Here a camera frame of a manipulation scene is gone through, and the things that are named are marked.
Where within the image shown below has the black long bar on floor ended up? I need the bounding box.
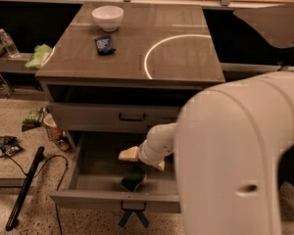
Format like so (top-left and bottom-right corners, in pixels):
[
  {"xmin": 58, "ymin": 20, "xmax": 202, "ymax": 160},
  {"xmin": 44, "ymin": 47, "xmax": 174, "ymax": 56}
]
[{"xmin": 5, "ymin": 147, "xmax": 44, "ymax": 231}]

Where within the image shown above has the paper cup on floor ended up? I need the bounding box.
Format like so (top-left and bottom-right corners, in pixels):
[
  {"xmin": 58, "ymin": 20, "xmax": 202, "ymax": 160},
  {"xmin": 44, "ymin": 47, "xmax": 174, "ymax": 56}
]
[{"xmin": 43, "ymin": 114, "xmax": 63, "ymax": 141}]

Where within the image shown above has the green snack bag on floor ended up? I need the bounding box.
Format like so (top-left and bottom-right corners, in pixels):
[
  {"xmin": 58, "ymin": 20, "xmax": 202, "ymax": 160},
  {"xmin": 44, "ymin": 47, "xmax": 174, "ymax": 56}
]
[{"xmin": 22, "ymin": 108, "xmax": 45, "ymax": 132}]

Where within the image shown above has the blue chip bag on floor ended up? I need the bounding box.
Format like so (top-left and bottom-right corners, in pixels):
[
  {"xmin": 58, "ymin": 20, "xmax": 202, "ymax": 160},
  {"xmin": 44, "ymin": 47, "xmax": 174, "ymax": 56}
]
[{"xmin": 0, "ymin": 136, "xmax": 23, "ymax": 158}]

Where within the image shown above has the green cloth on shelf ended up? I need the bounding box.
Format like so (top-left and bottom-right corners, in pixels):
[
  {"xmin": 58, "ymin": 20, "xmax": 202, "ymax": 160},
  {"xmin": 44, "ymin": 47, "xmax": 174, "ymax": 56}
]
[{"xmin": 25, "ymin": 44, "xmax": 52, "ymax": 69}]

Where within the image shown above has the blue snack packet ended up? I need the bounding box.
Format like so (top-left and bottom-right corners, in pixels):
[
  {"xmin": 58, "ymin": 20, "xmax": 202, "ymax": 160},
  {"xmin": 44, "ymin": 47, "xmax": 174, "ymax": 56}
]
[{"xmin": 95, "ymin": 35, "xmax": 116, "ymax": 55}]

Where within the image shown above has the open grey lower drawer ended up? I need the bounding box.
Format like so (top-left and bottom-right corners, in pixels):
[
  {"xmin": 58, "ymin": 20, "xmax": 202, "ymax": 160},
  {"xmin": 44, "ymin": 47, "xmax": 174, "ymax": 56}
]
[{"xmin": 50, "ymin": 132, "xmax": 180, "ymax": 212}]

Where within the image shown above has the green yellow sponge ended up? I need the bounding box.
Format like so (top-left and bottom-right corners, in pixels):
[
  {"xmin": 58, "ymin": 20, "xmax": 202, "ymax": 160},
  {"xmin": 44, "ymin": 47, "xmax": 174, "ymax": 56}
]
[{"xmin": 121, "ymin": 165, "xmax": 146, "ymax": 192}]

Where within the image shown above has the white bowl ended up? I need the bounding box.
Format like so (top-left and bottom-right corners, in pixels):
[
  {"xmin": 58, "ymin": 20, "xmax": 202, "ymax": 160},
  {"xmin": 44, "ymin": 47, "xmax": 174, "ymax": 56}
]
[{"xmin": 91, "ymin": 6, "xmax": 123, "ymax": 31}]

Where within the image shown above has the closed grey upper drawer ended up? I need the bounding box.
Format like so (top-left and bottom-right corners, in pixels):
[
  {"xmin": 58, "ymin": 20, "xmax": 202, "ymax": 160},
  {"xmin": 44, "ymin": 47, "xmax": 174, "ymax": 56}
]
[{"xmin": 49, "ymin": 103, "xmax": 179, "ymax": 133}]

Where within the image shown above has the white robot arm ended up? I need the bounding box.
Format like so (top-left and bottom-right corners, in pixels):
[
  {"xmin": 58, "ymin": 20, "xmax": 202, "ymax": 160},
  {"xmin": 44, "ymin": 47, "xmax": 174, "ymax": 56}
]
[{"xmin": 119, "ymin": 71, "xmax": 294, "ymax": 235}]

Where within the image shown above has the orange can on floor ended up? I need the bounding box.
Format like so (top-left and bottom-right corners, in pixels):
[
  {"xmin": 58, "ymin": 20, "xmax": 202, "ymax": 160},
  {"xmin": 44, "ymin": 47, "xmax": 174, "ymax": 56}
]
[{"xmin": 57, "ymin": 138, "xmax": 72, "ymax": 152}]

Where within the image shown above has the grey drawer cabinet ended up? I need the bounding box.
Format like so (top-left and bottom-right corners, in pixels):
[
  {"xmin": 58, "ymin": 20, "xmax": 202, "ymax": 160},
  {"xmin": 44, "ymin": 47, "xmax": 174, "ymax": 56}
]
[{"xmin": 35, "ymin": 2, "xmax": 226, "ymax": 214}]

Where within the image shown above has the black cable on floor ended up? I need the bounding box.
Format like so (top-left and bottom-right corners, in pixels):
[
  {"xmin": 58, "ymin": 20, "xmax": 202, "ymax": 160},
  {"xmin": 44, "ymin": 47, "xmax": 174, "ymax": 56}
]
[{"xmin": 0, "ymin": 134, "xmax": 70, "ymax": 235}]

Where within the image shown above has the clear plastic water bottle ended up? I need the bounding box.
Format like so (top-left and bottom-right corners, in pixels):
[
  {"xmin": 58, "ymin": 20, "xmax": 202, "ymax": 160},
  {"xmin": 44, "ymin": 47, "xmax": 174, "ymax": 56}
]
[{"xmin": 0, "ymin": 28, "xmax": 20, "ymax": 58}]

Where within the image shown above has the blue tape cross on floor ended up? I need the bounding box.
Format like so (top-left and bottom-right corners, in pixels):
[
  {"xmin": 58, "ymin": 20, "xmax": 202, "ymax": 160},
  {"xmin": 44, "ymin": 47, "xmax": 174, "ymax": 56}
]
[{"xmin": 118, "ymin": 210, "xmax": 151, "ymax": 229}]

